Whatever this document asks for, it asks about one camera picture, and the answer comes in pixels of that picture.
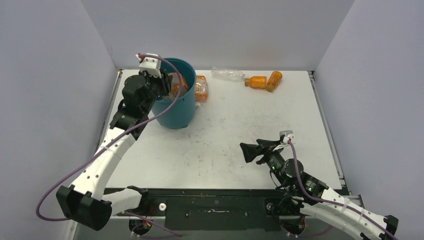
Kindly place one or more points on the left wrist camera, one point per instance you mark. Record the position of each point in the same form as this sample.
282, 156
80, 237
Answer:
150, 64

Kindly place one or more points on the large orange tea bottle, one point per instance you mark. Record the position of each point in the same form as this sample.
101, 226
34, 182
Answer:
179, 87

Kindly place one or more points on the clear crushed bottle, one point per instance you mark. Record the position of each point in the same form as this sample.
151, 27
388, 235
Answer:
228, 74

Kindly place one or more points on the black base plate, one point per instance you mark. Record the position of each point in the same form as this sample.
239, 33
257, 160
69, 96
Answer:
221, 209

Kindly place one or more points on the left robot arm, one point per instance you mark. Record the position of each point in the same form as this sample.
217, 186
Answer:
84, 201

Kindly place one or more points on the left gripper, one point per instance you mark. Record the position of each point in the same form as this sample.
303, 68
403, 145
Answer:
164, 82

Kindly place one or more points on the orange juice bottle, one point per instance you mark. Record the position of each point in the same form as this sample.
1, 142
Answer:
256, 82
274, 81

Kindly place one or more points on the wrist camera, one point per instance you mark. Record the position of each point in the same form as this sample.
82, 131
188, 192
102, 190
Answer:
150, 64
286, 136

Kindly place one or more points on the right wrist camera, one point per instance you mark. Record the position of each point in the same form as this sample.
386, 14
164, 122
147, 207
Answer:
286, 136

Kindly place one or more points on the aluminium frame rail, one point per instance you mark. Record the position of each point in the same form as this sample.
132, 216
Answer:
357, 199

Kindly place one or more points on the teal plastic bin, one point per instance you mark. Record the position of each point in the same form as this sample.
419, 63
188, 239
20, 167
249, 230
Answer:
182, 112

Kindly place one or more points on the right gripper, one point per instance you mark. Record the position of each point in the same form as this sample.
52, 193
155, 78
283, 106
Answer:
250, 151

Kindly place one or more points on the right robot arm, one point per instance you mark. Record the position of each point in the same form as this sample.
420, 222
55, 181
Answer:
308, 196

